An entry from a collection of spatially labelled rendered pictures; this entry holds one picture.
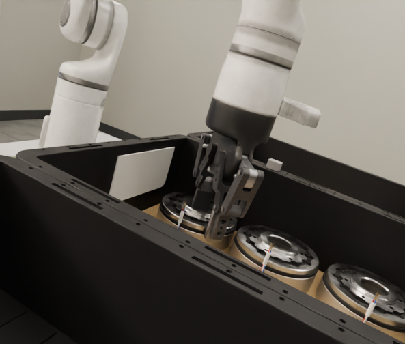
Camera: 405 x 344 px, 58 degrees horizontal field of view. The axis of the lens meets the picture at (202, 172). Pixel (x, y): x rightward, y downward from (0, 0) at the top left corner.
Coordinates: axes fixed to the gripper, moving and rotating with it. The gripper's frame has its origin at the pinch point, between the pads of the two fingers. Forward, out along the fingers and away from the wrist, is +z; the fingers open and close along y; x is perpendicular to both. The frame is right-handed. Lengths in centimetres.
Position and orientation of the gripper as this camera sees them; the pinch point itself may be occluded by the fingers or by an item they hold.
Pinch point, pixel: (207, 217)
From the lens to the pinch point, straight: 45.5
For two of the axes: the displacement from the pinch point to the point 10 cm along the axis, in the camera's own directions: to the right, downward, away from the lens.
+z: -2.9, 9.1, 2.8
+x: 9.1, 1.7, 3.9
